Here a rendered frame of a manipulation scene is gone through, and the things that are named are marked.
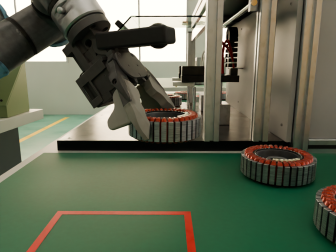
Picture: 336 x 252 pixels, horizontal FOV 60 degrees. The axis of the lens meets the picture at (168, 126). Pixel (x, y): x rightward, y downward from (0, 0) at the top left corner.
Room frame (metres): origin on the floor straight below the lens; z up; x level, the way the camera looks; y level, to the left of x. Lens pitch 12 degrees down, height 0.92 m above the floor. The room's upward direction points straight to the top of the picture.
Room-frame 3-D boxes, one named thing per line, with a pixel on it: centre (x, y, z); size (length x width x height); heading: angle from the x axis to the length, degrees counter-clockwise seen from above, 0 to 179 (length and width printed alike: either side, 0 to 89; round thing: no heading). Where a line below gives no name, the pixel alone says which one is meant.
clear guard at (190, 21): (1.02, 0.00, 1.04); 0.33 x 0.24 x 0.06; 90
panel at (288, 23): (0.90, -0.25, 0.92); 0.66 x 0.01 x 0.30; 0
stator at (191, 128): (0.44, 0.01, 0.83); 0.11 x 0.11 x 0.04
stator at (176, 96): (1.02, 0.01, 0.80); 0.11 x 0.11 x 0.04
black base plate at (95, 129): (0.90, -0.01, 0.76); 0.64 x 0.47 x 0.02; 0
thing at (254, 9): (0.90, -0.17, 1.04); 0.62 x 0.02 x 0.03; 0
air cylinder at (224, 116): (0.78, -0.14, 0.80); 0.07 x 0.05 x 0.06; 0
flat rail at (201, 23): (0.90, -0.09, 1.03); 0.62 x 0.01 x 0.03; 0
